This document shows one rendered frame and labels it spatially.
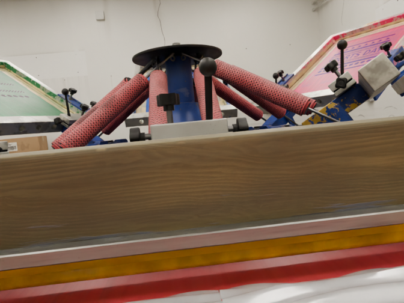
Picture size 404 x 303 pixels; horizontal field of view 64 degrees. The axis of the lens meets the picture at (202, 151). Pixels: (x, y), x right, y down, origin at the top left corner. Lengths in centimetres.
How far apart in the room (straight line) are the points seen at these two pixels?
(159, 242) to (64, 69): 450
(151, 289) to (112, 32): 446
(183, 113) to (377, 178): 82
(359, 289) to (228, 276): 9
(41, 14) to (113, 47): 99
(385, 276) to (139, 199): 17
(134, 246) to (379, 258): 18
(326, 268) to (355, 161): 8
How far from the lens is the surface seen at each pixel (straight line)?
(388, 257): 29
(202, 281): 25
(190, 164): 23
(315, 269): 26
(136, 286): 26
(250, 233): 23
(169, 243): 23
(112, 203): 24
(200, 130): 52
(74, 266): 27
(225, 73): 94
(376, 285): 23
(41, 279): 28
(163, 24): 459
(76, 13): 481
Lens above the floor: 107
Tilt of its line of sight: 4 degrees down
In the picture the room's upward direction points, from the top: 5 degrees counter-clockwise
